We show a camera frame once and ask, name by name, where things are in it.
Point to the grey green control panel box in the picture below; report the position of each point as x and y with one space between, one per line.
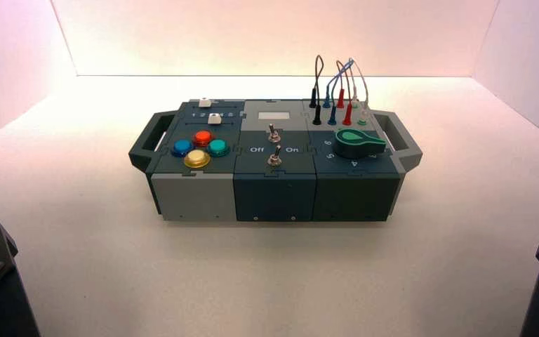
274 195

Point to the grey display screen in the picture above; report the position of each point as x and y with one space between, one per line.
272 116

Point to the teal round push button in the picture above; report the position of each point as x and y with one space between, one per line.
217 147

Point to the yellow round push button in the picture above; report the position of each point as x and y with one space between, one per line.
197 158

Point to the red round push button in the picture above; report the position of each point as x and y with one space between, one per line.
202 137

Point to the white slider knob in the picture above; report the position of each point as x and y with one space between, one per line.
203 102
213 119

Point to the green rotary selector knob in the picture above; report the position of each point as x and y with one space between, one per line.
355 142

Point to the blue round push button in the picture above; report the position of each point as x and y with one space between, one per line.
182 147

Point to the metal toggle switch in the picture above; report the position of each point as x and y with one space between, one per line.
273 135
275 158

